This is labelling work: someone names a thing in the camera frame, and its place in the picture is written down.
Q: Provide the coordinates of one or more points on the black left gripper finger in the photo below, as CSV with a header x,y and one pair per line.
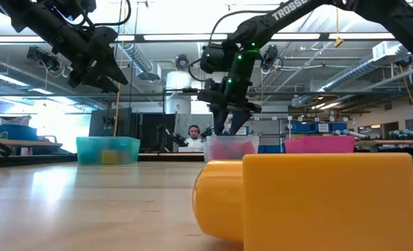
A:
x,y
117,73
103,85

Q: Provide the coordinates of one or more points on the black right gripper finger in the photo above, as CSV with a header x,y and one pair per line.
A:
x,y
220,120
239,120

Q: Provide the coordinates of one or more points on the short yellow block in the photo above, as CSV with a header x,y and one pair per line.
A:
x,y
109,157

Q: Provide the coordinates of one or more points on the large yellow stud block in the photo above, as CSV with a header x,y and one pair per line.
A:
x,y
328,202

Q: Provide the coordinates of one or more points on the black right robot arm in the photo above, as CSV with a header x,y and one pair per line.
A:
x,y
384,14

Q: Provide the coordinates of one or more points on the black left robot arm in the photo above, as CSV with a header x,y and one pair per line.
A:
x,y
42,24

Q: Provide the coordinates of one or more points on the clear plastic bin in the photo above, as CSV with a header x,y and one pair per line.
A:
x,y
213,146

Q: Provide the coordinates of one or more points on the person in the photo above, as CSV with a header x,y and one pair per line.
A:
x,y
194,139

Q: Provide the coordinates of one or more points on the black cabinet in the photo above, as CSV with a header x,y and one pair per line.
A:
x,y
98,122

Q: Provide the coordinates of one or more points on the blue crate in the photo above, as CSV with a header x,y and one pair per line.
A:
x,y
271,148

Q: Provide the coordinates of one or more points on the white cylindrical tank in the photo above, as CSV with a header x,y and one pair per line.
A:
x,y
178,83

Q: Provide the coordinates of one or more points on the shelf with blue bins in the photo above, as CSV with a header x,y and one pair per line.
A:
x,y
300,128

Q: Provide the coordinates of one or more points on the teal plastic bin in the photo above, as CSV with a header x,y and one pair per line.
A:
x,y
95,150

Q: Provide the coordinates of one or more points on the red plastic bin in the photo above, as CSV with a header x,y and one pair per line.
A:
x,y
318,144

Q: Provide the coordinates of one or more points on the wooden side table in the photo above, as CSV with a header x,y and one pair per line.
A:
x,y
35,143

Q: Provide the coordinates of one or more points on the blue tub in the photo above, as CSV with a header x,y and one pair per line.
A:
x,y
18,133

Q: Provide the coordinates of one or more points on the yellow hanging tag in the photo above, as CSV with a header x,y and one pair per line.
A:
x,y
338,42

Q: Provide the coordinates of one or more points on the wooden workbench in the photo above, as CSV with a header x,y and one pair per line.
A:
x,y
395,142

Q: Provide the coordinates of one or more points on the spiral ventilation duct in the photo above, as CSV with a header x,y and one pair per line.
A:
x,y
136,57

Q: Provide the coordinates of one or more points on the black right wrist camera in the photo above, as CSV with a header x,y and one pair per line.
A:
x,y
213,59

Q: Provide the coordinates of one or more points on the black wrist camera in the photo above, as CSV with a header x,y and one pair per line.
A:
x,y
74,7
213,59

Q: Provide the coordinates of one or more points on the black ceiling camera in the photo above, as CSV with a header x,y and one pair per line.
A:
x,y
274,59
42,57
182,63

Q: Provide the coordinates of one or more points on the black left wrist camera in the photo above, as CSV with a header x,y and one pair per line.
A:
x,y
74,7

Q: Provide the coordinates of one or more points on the black aluminium table frame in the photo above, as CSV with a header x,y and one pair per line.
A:
x,y
25,160

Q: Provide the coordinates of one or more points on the silver ventilation duct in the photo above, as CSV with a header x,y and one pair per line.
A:
x,y
367,68

